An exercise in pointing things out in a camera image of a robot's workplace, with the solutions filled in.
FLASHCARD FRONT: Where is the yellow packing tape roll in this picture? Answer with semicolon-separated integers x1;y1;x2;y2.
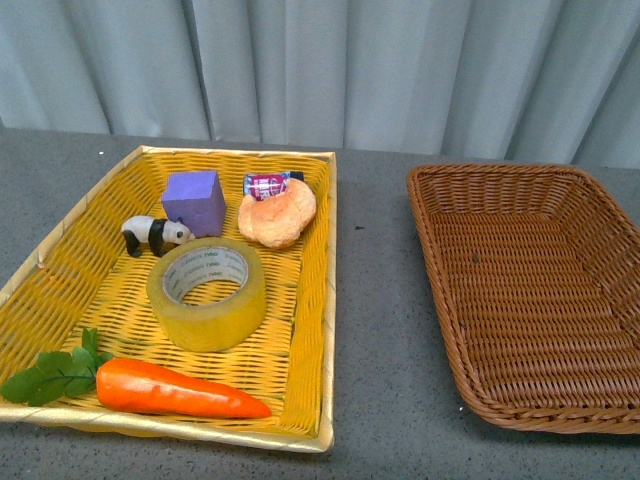
146;238;267;352

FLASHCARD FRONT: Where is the yellow woven basket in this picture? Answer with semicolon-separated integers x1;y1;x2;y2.
1;146;337;453

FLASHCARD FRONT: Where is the brown wicker basket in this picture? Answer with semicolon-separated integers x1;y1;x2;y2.
406;164;639;435

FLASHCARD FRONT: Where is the purple snack packet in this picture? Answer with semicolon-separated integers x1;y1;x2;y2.
243;171;304;201

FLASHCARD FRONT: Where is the purple foam block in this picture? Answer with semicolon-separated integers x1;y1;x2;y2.
161;170;226;238

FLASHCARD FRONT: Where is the toy panda figurine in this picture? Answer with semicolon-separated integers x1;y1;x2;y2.
121;215;196;258

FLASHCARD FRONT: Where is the orange toy carrot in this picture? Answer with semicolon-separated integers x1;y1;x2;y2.
1;329;271;419

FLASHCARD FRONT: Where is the grey pleated curtain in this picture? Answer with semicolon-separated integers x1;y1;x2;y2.
1;1;639;168

